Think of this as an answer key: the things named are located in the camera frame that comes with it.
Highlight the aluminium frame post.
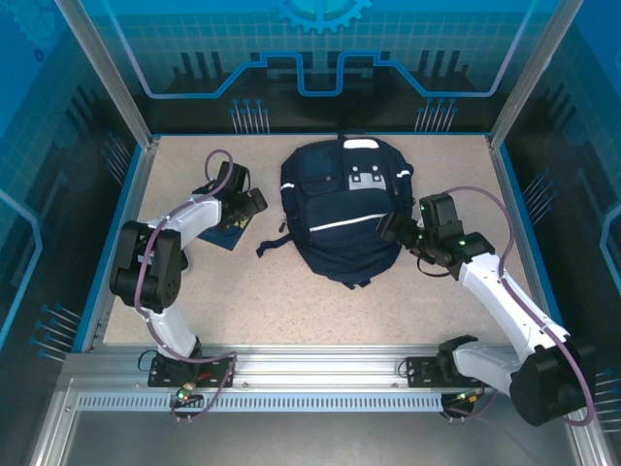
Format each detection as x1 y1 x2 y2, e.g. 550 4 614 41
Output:
53 0 161 150
486 0 589 151

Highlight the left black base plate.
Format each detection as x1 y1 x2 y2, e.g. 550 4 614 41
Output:
147 355 238 388

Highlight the grey metal front shelf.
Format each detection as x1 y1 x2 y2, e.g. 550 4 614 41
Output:
28 377 607 466

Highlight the aluminium mounting rail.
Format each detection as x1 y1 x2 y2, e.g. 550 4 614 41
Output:
62 343 581 389

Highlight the dark blue notebook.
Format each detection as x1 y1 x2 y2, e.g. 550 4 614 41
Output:
200 216 252 252

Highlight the navy blue backpack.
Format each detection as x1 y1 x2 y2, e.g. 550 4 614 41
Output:
255 133 416 291

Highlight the green-lit adapter board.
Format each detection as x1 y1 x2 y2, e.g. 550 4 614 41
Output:
443 387 486 407
169 382 205 408

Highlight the slotted grey cable duct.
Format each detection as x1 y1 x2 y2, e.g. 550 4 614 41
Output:
76 393 445 414

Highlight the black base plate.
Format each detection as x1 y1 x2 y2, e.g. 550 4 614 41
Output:
404 356 496 388
147 355 238 388

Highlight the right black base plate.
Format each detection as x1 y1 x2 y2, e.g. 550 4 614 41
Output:
404 356 496 388

